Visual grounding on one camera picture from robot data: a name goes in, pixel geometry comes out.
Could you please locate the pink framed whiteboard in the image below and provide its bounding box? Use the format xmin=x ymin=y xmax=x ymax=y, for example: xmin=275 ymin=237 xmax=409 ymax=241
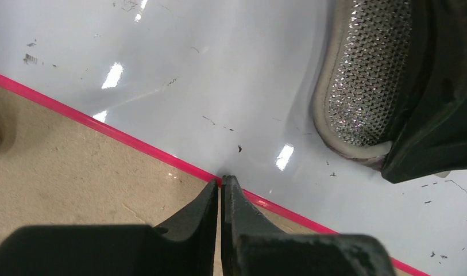
xmin=0 ymin=1 xmax=467 ymax=275

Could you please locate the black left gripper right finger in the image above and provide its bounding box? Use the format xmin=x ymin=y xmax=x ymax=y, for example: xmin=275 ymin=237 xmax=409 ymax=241
xmin=221 ymin=175 xmax=396 ymax=275

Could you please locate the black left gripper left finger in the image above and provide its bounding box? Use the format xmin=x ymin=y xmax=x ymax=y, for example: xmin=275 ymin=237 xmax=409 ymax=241
xmin=0 ymin=180 xmax=218 ymax=275

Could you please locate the silver sparkly scrub pad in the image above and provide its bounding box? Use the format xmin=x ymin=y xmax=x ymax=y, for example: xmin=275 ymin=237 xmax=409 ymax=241
xmin=312 ymin=1 xmax=412 ymax=171

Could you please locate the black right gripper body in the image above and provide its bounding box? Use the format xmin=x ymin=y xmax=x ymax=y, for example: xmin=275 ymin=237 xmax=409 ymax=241
xmin=381 ymin=1 xmax=467 ymax=183

